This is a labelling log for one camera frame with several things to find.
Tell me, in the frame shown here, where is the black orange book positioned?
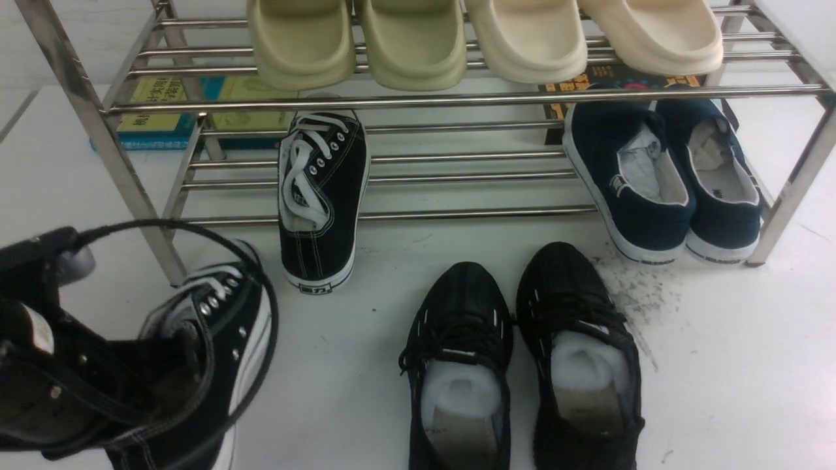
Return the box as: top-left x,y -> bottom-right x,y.
538,65 -> 739,146

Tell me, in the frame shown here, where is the cream slipper right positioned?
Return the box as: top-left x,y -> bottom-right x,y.
577,1 -> 724,76

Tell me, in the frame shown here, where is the navy slip-on shoe right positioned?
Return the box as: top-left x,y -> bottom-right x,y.
650,99 -> 765,266

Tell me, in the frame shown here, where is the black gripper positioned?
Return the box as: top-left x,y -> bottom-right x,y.
1,298 -> 203,460

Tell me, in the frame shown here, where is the black mesh sneaker left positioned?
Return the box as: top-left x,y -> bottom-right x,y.
399,262 -> 513,469

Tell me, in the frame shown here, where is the cream slipper left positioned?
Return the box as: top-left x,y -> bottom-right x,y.
464,1 -> 588,84

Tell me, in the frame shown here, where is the stainless steel shoe rack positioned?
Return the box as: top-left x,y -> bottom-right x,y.
14,1 -> 834,267

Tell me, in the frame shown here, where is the black mesh sneaker right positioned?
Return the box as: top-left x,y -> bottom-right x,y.
515,243 -> 645,469

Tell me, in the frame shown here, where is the olive green slipper right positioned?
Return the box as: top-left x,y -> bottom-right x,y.
353,1 -> 468,91

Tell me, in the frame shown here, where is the navy slip-on shoe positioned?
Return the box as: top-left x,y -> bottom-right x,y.
650,99 -> 765,266
562,101 -> 696,266

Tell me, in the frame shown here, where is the yellow green book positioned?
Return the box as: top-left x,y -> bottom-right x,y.
201,75 -> 299,151

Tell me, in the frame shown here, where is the black mesh sneaker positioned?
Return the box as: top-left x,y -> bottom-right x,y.
515,243 -> 645,469
399,262 -> 513,469

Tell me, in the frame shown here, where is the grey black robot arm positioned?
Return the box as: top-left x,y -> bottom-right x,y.
2,227 -> 206,461

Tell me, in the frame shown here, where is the olive green slipper left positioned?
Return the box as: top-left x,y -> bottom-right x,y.
247,1 -> 356,91

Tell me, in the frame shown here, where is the cream slipper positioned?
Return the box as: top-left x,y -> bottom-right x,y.
464,1 -> 588,84
577,1 -> 724,76

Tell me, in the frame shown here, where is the navy slip-on shoe left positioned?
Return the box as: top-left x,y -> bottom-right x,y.
562,101 -> 696,266

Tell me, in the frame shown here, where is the black cable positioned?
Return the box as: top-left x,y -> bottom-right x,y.
65,219 -> 280,470

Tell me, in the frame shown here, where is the black canvas sneaker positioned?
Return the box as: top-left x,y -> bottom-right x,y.
107,249 -> 272,469
277,109 -> 371,296

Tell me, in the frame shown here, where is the olive green slipper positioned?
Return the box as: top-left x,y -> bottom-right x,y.
353,1 -> 468,91
247,1 -> 356,91

